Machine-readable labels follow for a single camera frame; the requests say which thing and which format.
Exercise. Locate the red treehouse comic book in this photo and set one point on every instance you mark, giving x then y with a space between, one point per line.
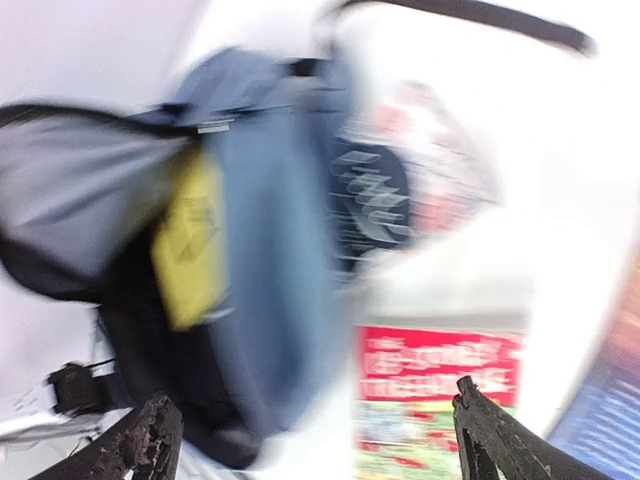
407 379

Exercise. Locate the yellow paperback book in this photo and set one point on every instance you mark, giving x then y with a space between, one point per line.
189 248

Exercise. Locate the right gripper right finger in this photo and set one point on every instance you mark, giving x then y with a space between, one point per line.
492 444

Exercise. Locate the blue student backpack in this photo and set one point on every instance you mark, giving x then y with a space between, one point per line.
83 192

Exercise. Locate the blue orange back-cover book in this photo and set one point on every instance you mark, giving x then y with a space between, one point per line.
605 370

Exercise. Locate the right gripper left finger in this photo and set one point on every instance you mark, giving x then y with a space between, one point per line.
145 443

